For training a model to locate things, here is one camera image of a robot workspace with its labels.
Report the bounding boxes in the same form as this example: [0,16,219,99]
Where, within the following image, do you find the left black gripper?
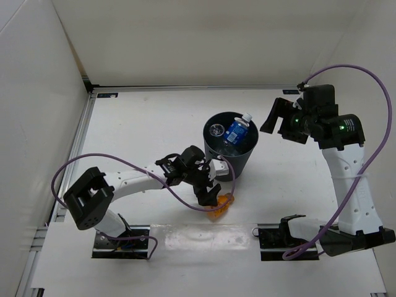
[183,163,220,207]

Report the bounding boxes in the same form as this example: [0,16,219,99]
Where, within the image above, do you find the purple cable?
[51,153,238,260]
[282,64,391,260]

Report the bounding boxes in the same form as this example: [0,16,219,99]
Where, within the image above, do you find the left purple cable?
[51,153,238,260]

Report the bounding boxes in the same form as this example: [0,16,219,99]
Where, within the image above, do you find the dark grey plastic bin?
[203,111,259,178]

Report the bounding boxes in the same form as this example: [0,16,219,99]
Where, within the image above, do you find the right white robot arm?
[260,84,395,260]

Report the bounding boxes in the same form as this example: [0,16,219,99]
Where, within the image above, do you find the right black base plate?
[252,224,307,262]

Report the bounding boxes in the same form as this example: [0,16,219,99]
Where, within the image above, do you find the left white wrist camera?
[209,159,232,181]

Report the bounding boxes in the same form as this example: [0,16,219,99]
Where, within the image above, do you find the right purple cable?
[282,64,391,260]

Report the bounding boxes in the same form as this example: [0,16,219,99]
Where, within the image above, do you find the orange juice bottle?
[205,193,235,222]

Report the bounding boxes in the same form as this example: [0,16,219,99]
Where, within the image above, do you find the clear bottle green blue label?
[215,143,250,157]

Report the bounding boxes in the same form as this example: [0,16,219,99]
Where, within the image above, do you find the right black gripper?
[260,98,316,145]

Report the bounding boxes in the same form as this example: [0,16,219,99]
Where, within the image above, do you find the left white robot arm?
[63,145,229,248]

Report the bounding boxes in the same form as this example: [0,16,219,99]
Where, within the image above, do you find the clear bottle without label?
[209,124,225,137]

